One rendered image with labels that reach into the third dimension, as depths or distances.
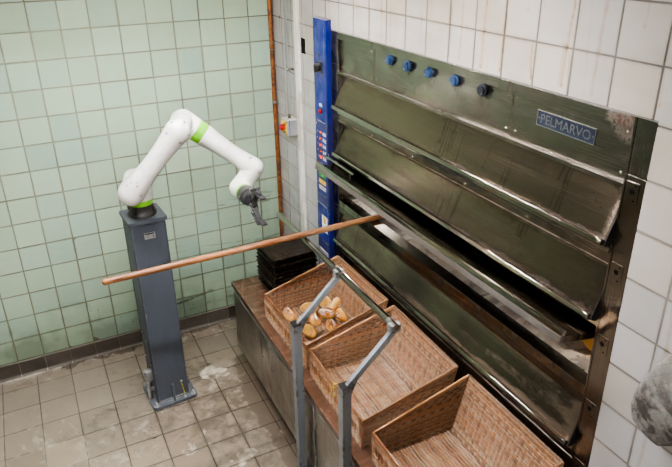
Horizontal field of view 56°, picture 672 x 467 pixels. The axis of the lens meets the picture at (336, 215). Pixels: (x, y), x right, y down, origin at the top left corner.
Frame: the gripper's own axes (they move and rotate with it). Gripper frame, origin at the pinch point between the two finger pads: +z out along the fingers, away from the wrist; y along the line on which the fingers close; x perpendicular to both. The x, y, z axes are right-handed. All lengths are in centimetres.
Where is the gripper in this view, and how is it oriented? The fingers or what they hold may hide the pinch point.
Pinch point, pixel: (263, 211)
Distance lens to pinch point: 308.0
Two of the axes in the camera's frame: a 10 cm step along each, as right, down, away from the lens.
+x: -8.9, 2.0, -4.1
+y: 0.1, 9.1, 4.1
